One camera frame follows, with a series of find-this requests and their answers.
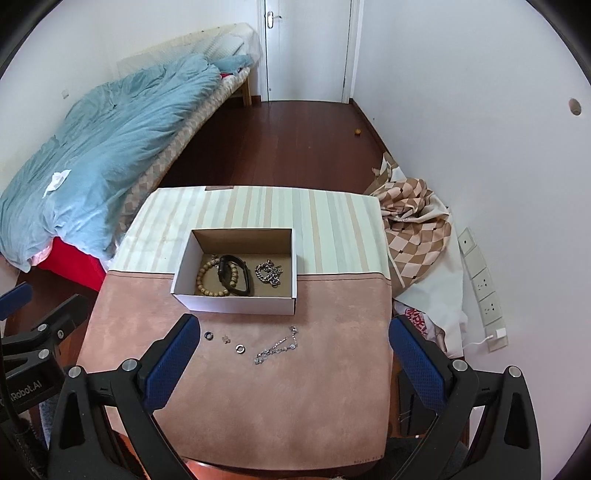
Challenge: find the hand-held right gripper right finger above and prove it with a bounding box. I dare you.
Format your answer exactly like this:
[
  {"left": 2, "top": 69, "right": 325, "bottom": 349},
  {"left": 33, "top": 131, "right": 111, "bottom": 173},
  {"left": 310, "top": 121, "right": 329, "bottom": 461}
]
[{"left": 388, "top": 316, "right": 542, "bottom": 480}]

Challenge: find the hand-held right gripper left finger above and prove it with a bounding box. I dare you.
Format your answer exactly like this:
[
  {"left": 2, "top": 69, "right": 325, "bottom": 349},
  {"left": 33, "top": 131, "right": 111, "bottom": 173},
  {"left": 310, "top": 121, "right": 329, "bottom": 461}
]
[{"left": 46, "top": 313, "right": 201, "bottom": 480}]

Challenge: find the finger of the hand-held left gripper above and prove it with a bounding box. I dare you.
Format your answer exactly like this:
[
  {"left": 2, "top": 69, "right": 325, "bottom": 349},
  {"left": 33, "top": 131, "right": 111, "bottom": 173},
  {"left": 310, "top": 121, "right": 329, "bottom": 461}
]
[
  {"left": 0, "top": 283, "right": 34, "bottom": 321},
  {"left": 0, "top": 294, "right": 90, "bottom": 370}
]

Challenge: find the white cardboard box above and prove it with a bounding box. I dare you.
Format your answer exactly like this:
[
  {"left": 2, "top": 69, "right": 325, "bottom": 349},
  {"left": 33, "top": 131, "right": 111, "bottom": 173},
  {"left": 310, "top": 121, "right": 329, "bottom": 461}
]
[{"left": 172, "top": 227, "right": 298, "bottom": 316}]

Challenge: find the thin silver chain bracelet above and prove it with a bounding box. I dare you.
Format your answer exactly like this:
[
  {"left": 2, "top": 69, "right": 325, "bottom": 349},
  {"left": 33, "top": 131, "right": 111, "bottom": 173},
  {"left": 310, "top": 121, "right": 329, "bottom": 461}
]
[{"left": 253, "top": 325, "right": 298, "bottom": 366}]

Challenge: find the white bag with red print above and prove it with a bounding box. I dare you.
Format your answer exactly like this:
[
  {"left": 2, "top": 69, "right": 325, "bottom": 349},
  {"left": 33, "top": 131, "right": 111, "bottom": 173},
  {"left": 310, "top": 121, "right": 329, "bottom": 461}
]
[{"left": 392, "top": 240, "right": 467, "bottom": 358}]

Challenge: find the red bed sheet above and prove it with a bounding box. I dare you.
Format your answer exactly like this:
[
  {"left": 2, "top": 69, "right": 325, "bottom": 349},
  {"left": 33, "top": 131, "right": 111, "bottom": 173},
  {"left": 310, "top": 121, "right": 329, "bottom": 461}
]
[{"left": 32, "top": 235, "right": 109, "bottom": 291}]

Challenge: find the black wristband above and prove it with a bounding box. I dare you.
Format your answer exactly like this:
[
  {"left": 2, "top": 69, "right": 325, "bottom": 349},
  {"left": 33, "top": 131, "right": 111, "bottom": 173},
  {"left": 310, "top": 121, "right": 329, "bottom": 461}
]
[{"left": 217, "top": 254, "right": 254, "bottom": 296}]

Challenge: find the pink desk mat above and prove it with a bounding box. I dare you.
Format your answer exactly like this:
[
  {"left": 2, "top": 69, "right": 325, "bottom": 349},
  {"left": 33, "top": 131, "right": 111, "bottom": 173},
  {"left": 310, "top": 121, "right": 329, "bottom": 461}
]
[{"left": 76, "top": 270, "right": 395, "bottom": 467}]

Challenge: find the white tissue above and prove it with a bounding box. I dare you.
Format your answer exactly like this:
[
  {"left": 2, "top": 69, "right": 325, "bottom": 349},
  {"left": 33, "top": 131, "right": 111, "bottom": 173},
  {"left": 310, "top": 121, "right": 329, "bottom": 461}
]
[{"left": 44, "top": 170, "right": 72, "bottom": 198}]

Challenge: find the brown checkered cloth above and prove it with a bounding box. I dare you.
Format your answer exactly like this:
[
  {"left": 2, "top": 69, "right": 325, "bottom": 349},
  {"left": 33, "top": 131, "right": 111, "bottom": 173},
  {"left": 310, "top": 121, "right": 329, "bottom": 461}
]
[{"left": 365, "top": 175, "right": 465, "bottom": 296}]

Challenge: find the striped tablecloth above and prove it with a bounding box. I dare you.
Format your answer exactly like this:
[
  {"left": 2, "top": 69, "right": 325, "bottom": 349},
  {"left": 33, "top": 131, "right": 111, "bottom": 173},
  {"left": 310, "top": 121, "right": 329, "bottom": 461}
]
[{"left": 111, "top": 186, "right": 391, "bottom": 278}]

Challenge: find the light blue blanket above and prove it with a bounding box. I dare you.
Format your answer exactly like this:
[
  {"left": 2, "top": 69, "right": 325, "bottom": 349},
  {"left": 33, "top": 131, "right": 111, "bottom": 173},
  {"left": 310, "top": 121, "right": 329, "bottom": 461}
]
[{"left": 0, "top": 54, "right": 252, "bottom": 273}]

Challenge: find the bed with checkered mattress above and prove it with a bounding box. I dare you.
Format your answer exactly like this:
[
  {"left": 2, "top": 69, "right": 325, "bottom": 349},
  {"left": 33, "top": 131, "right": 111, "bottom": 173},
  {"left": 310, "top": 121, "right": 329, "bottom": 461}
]
[{"left": 0, "top": 23, "right": 264, "bottom": 291}]

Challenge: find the white pillow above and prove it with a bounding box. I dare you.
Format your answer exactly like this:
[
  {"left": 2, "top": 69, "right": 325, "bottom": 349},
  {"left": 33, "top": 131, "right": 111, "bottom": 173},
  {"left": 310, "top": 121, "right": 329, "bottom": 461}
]
[{"left": 198, "top": 23, "right": 264, "bottom": 70}]

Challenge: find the white door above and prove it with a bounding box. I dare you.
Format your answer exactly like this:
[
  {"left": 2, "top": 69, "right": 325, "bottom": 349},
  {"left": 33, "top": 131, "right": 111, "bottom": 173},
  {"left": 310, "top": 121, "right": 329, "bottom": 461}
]
[{"left": 263, "top": 0, "right": 354, "bottom": 103}]

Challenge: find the wooden bead bracelet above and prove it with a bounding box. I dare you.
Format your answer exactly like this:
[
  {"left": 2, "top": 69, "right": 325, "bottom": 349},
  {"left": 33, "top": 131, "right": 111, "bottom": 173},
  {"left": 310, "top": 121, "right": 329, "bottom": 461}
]
[{"left": 196, "top": 255, "right": 238, "bottom": 297}]

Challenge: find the white wall socket plate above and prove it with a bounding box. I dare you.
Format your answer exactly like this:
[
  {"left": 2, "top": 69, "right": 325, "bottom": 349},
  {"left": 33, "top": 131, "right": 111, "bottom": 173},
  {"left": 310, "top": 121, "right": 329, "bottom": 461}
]
[
  {"left": 471, "top": 272, "right": 497, "bottom": 302},
  {"left": 457, "top": 227, "right": 482, "bottom": 254},
  {"left": 465, "top": 249, "right": 489, "bottom": 278},
  {"left": 478, "top": 293, "right": 505, "bottom": 326}
]

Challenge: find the thick silver chain bracelet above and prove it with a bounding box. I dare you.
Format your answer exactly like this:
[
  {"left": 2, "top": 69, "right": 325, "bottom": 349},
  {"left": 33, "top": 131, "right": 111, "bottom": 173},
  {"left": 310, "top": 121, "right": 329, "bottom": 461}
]
[{"left": 255, "top": 261, "right": 283, "bottom": 288}]

